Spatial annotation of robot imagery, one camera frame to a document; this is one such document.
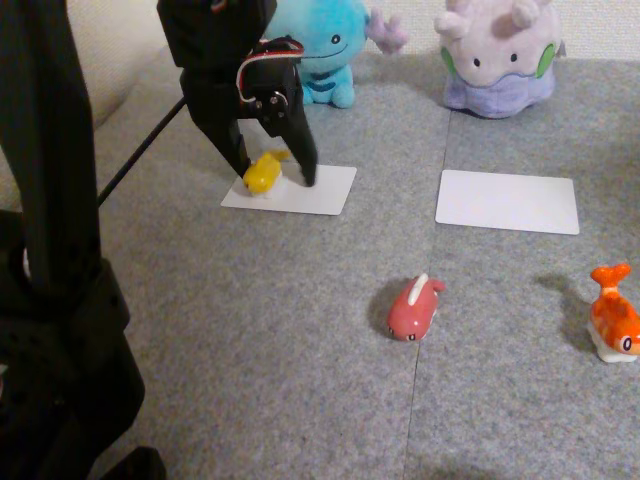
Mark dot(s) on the blue Wooper plush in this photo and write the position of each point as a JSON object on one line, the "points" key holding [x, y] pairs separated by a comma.
{"points": [[327, 50]]}

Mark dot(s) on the pink sushi toy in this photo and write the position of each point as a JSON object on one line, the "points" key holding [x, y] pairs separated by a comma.
{"points": [[415, 312]]}

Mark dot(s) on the white rectangular card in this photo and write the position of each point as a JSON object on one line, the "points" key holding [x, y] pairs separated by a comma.
{"points": [[310, 192], [507, 202]]}

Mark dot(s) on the purple Goomy plush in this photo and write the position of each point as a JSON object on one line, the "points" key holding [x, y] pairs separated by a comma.
{"points": [[500, 55]]}

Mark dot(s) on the yellow egg sushi toy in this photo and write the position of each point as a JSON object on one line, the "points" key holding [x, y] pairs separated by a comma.
{"points": [[263, 175]]}

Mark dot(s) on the orange shrimp sushi toy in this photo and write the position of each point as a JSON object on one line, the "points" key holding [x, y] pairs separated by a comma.
{"points": [[612, 317]]}

